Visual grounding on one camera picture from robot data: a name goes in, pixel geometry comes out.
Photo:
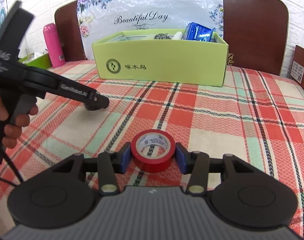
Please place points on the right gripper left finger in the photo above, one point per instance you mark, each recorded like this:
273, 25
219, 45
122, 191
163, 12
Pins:
109, 164

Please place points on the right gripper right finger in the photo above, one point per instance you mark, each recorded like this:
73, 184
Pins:
197, 165

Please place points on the red tape roll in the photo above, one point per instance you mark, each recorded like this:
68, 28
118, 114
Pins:
152, 150

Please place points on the blue mint gum box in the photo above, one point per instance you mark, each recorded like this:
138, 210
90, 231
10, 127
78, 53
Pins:
198, 32

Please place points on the steel wool scrubber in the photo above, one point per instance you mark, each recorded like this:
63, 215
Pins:
162, 36

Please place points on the person's left hand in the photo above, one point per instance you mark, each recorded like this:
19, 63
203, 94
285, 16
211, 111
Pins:
13, 132

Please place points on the small green box with items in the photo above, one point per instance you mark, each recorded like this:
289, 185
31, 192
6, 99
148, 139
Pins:
37, 59

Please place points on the pink thermos bottle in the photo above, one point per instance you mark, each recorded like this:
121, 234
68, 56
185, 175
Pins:
53, 45

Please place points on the lime green cardboard box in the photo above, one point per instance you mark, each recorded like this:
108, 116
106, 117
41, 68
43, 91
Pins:
136, 55

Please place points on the brown cardboard shoe box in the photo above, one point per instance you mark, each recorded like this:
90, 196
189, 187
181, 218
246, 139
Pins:
297, 69

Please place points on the floral Beautiful Day pillow bag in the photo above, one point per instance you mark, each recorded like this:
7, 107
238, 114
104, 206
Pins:
98, 19

